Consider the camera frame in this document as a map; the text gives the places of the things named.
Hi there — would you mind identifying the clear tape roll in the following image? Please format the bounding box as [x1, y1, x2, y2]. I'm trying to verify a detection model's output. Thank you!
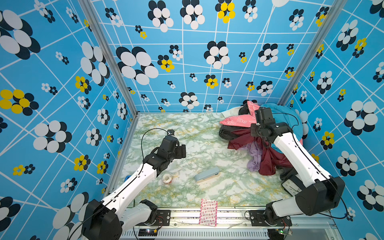
[162, 174, 172, 184]

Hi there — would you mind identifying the aluminium corner post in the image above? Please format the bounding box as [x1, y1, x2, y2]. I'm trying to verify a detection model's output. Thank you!
[278, 0, 348, 106]
[79, 0, 138, 119]

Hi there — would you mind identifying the maroon cloth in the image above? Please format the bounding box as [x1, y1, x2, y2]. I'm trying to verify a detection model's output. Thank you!
[228, 132, 293, 176]

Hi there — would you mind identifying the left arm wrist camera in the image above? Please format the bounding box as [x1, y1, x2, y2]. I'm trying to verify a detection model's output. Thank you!
[167, 130, 175, 137]

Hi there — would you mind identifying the right green circuit board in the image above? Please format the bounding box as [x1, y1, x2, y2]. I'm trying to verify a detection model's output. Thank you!
[268, 229, 293, 240]

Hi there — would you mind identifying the pink printed cloth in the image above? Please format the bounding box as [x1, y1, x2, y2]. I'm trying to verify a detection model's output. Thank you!
[220, 101, 260, 128]

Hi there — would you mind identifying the light blue stapler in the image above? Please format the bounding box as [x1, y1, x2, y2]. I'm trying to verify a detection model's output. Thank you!
[194, 167, 220, 183]

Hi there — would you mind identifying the left aluminium corner post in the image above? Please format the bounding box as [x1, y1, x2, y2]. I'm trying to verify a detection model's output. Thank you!
[79, 0, 138, 119]

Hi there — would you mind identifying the aluminium front rail frame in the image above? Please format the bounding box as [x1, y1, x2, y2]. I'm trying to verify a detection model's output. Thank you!
[80, 206, 343, 240]

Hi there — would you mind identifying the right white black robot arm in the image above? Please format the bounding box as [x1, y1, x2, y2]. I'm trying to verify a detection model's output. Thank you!
[251, 107, 345, 225]

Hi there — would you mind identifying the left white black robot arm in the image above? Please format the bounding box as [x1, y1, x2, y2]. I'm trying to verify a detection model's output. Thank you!
[79, 135, 187, 240]

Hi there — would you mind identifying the lavender cloth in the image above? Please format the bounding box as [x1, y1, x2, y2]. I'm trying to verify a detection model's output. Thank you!
[240, 142, 263, 172]

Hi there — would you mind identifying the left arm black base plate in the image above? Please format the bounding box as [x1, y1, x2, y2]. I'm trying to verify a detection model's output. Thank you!
[136, 209, 171, 227]

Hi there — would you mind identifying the green circuit board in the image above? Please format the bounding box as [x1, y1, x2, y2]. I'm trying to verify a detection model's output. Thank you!
[138, 229, 159, 237]
[268, 229, 293, 240]

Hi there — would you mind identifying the teal cloth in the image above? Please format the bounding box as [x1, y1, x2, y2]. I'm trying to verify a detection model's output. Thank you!
[260, 107, 300, 149]

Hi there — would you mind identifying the pink patterned packet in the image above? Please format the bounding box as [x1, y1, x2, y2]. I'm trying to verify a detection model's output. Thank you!
[199, 199, 218, 227]

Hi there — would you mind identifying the white cloth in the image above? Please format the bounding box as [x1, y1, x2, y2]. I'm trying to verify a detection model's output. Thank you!
[222, 107, 242, 119]

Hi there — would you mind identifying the left green circuit board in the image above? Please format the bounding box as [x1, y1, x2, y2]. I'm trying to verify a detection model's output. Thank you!
[138, 229, 159, 237]

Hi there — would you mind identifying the black cloth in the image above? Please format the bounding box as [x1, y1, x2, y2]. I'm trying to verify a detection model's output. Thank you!
[219, 125, 250, 140]

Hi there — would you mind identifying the right aluminium corner post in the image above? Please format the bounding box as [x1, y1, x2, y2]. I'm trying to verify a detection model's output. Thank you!
[278, 0, 348, 106]

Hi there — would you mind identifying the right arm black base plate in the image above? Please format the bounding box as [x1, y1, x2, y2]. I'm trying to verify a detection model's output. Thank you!
[248, 210, 292, 228]

